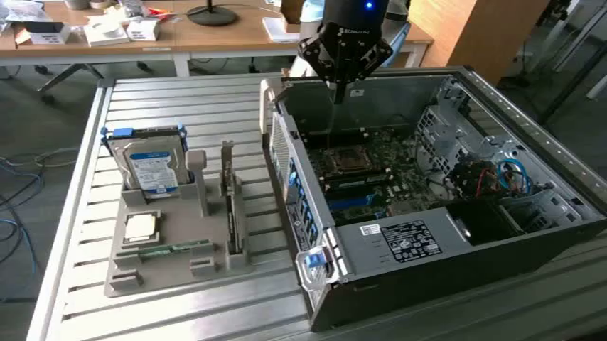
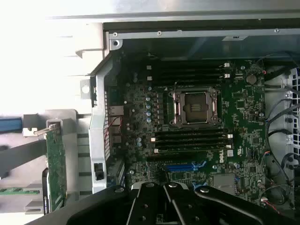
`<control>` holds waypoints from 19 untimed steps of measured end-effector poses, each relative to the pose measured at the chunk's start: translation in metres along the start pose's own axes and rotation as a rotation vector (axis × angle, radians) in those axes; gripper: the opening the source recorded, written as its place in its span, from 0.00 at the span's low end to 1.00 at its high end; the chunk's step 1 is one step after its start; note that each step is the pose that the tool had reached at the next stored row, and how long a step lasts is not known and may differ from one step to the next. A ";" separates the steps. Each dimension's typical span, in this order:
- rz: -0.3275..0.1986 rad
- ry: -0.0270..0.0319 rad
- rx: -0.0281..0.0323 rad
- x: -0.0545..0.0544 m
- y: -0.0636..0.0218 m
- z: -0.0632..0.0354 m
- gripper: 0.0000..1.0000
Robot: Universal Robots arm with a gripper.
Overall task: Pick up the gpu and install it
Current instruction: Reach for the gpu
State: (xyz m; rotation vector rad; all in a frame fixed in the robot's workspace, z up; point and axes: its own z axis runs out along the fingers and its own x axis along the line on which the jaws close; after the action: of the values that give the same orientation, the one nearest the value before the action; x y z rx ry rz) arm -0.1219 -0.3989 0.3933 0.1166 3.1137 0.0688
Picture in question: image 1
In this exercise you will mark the small white labelled box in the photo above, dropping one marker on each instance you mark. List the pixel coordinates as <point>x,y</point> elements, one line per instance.
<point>143,30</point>

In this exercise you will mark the wooden cabinet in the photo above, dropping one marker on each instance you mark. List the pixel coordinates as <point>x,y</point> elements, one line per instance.
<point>474,35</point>

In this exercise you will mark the black lamp base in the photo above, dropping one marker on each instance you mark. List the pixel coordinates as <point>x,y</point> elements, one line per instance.
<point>212,16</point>

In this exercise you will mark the hard disk in blue caddy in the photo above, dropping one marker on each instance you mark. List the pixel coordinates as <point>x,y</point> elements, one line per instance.
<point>151,170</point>

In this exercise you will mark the silver CPU chip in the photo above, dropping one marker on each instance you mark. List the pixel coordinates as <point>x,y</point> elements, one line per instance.
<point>140,227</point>

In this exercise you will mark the green motherboard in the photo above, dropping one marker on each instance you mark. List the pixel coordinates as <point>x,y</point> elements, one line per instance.
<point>412,184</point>

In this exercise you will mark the blue case latch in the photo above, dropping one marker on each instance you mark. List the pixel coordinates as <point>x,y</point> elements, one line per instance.
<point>312,258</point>

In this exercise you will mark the white paper stack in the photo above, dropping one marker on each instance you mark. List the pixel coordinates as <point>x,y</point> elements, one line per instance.
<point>279,30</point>

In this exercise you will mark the white box with black lid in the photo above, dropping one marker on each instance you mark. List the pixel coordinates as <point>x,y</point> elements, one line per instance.
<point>47,33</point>

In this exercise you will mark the open black PC case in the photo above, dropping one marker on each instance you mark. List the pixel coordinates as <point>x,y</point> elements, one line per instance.
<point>427,284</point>

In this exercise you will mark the white box with tape roll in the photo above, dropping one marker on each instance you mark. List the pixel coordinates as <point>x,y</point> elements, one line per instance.
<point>106,32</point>

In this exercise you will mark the grey power supply unit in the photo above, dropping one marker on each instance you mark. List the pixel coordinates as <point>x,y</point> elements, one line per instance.
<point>370,248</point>

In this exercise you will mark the blue expansion slot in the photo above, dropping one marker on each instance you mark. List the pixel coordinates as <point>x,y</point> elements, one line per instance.
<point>351,203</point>

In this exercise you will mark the grey printed parts rack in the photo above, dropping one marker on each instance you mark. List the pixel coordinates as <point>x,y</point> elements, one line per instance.
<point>190,248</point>

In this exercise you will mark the graphics card with metal bracket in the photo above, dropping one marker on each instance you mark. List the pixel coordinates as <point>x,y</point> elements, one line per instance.
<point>231,199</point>

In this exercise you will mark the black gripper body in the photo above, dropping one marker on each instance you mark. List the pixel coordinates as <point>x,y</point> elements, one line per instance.
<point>352,21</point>

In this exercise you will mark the black plastic shroud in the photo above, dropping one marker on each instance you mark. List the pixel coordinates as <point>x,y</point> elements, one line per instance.
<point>483,222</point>

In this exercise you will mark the brown cardboard box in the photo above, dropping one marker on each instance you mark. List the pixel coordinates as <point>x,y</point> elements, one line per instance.
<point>291,10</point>

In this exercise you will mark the wooden desk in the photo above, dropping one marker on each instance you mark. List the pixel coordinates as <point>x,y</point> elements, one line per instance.
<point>214,35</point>

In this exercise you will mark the green RAM stick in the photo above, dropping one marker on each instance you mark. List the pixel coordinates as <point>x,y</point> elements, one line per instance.
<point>180,247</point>

